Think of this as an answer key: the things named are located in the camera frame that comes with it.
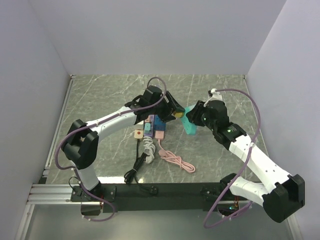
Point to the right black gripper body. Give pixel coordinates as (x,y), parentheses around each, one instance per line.
(199,116)

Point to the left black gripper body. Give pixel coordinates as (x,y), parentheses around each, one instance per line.
(167,110)

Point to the small yellow plug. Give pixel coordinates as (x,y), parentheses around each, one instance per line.
(178,114)

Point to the teal power strip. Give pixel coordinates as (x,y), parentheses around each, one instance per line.
(189,127)

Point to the blue cube adapter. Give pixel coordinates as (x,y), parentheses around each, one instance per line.
(158,124)

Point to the pink power strip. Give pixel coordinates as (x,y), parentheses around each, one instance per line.
(159,135)

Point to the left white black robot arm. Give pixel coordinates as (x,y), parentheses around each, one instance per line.
(81,143)

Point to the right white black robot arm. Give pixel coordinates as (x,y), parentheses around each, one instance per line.
(279,193)

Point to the purple power strip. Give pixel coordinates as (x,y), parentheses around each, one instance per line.
(150,119)

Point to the beige power strip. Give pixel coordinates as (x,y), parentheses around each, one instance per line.
(139,132)

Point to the black base bar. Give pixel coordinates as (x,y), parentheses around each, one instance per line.
(162,196)

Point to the aluminium rail frame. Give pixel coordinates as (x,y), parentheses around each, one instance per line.
(43,193)

